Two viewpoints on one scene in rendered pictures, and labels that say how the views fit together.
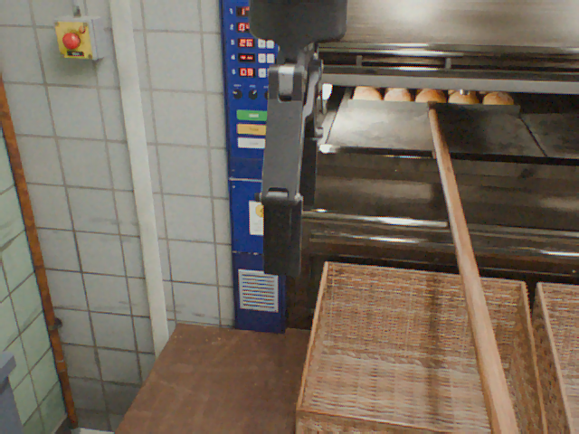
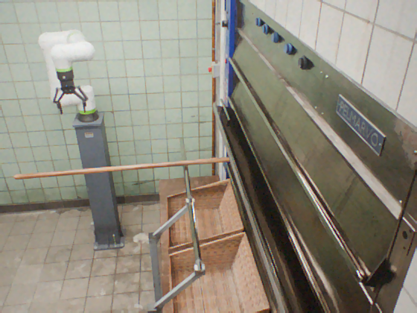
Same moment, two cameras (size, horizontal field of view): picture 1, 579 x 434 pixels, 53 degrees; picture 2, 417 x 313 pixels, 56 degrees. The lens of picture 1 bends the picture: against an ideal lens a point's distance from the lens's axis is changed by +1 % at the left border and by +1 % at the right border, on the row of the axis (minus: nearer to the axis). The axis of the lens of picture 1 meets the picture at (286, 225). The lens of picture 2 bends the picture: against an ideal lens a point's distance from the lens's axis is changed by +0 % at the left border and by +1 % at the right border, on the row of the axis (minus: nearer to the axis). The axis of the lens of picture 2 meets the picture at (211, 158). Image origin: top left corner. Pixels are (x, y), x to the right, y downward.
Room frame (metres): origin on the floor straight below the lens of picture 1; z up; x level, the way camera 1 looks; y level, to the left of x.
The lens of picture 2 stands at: (0.61, -2.32, 2.43)
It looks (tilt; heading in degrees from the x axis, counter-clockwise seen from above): 31 degrees down; 72
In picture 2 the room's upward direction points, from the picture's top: straight up
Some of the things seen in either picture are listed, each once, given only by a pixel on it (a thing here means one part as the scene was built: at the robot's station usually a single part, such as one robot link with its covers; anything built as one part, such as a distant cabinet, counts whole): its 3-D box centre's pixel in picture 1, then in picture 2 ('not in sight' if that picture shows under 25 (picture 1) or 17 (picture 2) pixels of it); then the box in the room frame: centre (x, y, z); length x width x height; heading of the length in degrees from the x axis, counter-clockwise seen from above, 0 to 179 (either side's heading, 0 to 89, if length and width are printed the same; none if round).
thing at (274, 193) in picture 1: (280, 216); not in sight; (0.39, 0.00, 1.52); 0.03 x 0.01 x 0.05; 173
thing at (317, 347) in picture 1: (416, 362); (201, 219); (1.17, -0.34, 0.72); 0.56 x 0.49 x 0.28; 79
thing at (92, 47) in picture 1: (80, 38); (216, 69); (1.56, 0.53, 1.46); 0.10 x 0.07 x 0.10; 80
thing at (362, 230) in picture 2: not in sight; (277, 101); (1.34, -0.95, 1.80); 1.79 x 0.11 x 0.19; 80
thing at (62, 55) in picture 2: not in sight; (62, 57); (0.48, -0.01, 1.80); 0.13 x 0.11 x 0.14; 7
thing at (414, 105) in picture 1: (428, 92); not in sight; (2.05, -0.50, 1.20); 0.55 x 0.36 x 0.03; 81
